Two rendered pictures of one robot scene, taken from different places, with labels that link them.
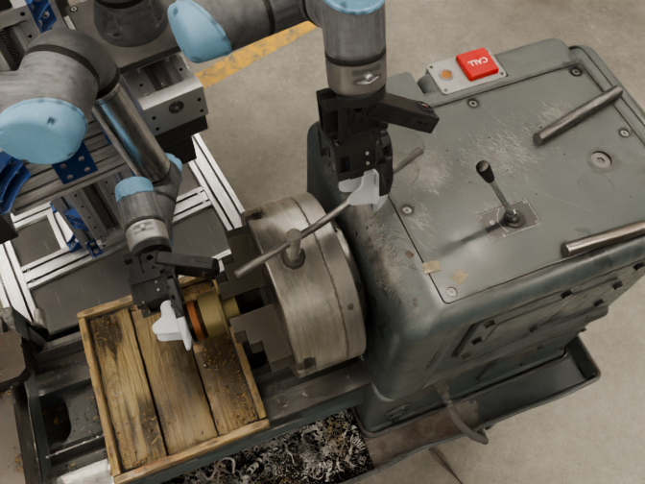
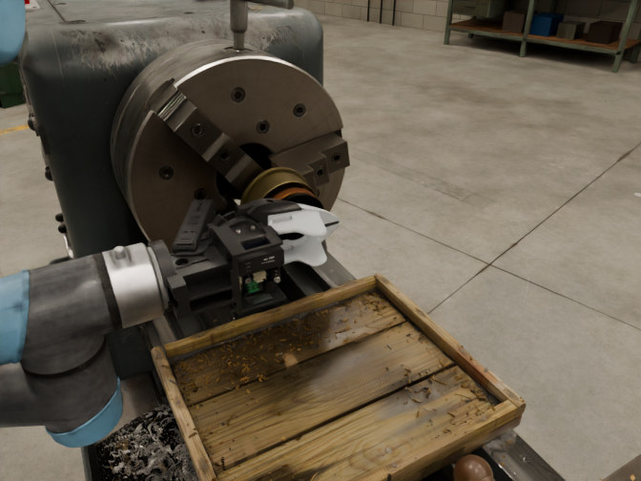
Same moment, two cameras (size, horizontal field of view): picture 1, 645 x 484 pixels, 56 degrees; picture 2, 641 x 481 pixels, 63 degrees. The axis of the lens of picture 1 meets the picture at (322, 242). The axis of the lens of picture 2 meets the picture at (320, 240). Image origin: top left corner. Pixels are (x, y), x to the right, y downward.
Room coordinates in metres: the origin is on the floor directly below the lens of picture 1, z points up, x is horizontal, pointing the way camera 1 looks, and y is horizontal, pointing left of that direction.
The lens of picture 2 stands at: (0.39, 0.75, 1.38)
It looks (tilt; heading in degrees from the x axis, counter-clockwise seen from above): 32 degrees down; 265
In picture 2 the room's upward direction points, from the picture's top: straight up
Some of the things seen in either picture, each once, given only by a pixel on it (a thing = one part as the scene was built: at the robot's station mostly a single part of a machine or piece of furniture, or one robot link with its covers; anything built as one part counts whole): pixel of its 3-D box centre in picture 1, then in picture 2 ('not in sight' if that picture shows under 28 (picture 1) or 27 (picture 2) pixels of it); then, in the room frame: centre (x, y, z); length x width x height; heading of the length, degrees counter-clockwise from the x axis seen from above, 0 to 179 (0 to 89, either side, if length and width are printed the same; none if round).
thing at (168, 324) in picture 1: (170, 326); (309, 224); (0.36, 0.26, 1.09); 0.09 x 0.06 x 0.03; 23
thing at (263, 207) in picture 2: (174, 298); (263, 221); (0.41, 0.26, 1.10); 0.09 x 0.02 x 0.05; 23
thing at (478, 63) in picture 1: (476, 65); not in sight; (0.84, -0.27, 1.26); 0.06 x 0.06 x 0.02; 24
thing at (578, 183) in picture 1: (480, 215); (155, 105); (0.63, -0.31, 1.06); 0.59 x 0.48 x 0.39; 114
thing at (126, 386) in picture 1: (171, 369); (327, 385); (0.34, 0.29, 0.89); 0.36 x 0.30 x 0.04; 24
